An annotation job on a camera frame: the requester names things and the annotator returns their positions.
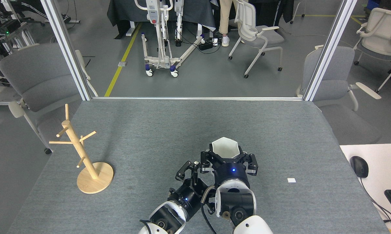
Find black mouse cable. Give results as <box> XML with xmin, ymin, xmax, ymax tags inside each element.
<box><xmin>359</xmin><ymin>177</ymin><xmax>391</xmax><ymax>225</ymax></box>

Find wooden cup rack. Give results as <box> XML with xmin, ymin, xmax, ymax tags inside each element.
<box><xmin>49</xmin><ymin>104</ymin><xmax>114</xmax><ymax>194</ymax></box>

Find white office chair grey seat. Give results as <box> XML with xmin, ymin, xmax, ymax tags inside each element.
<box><xmin>228</xmin><ymin>0</ymin><xmax>285</xmax><ymax>79</ymax></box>

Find dark cloth covered table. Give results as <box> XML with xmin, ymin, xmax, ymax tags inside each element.
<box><xmin>107</xmin><ymin>0</ymin><xmax>216</xmax><ymax>40</ymax></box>

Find black computer mouse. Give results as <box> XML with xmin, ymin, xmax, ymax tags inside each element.
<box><xmin>350</xmin><ymin>156</ymin><xmax>369</xmax><ymax>178</ymax></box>

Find silver frame post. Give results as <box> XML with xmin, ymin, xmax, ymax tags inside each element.
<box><xmin>303</xmin><ymin>0</ymin><xmax>358</xmax><ymax>102</ymax></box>
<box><xmin>40</xmin><ymin>0</ymin><xmax>92</xmax><ymax>101</ymax></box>

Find cream office chair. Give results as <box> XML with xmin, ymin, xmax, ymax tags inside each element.
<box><xmin>354</xmin><ymin>7</ymin><xmax>391</xmax><ymax>94</ymax></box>

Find white hexagonal cup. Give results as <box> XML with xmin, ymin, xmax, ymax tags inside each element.
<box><xmin>211</xmin><ymin>137</ymin><xmax>241</xmax><ymax>159</ymax></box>

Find person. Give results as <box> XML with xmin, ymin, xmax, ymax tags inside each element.
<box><xmin>218</xmin><ymin>0</ymin><xmax>235</xmax><ymax>47</ymax></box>

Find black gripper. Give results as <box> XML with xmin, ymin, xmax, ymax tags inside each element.
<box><xmin>167</xmin><ymin>161</ymin><xmax>213</xmax><ymax>219</ymax></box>
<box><xmin>200</xmin><ymin>150</ymin><xmax>259</xmax><ymax>188</ymax></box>

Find grey armchair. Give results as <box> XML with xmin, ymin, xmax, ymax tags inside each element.
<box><xmin>296</xmin><ymin>45</ymin><xmax>382</xmax><ymax>145</ymax></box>
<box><xmin>0</xmin><ymin>43</ymin><xmax>99</xmax><ymax>155</ymax></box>

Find silver frame rail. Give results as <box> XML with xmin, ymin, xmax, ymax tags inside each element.
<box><xmin>92</xmin><ymin>97</ymin><xmax>304</xmax><ymax>101</ymax></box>

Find white wheeled stand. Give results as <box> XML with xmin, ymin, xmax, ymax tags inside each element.
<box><xmin>134</xmin><ymin>0</ymin><xmax>205</xmax><ymax>78</ymax></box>

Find white desk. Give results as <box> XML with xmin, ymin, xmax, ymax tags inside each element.
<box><xmin>340</xmin><ymin>143</ymin><xmax>391</xmax><ymax>234</ymax></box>

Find black power strip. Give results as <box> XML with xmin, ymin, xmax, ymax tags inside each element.
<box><xmin>198</xmin><ymin>39</ymin><xmax>214</xmax><ymax>51</ymax></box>

